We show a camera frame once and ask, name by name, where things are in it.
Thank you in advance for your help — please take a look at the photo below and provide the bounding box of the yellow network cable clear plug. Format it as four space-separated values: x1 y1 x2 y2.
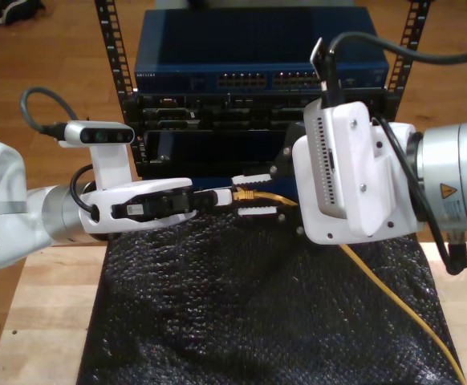
232 186 467 385

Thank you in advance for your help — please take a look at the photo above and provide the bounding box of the black rack server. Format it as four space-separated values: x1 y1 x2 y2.
123 92 395 132

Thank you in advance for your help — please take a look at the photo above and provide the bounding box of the black perforated rack post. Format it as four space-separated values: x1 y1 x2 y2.
94 0 148 180
385 0 434 121

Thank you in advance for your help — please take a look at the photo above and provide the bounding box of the black bubble wrap mat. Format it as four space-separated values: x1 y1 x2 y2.
76 208 465 385

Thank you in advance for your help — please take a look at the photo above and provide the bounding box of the short black elbow-plug cable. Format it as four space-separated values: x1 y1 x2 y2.
372 115 467 276
68 164 100 221

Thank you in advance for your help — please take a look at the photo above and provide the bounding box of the blue network switch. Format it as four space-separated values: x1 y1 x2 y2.
134 8 391 94

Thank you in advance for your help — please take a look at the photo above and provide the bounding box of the long black camera cable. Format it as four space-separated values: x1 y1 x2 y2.
19 87 82 141
309 31 467 109

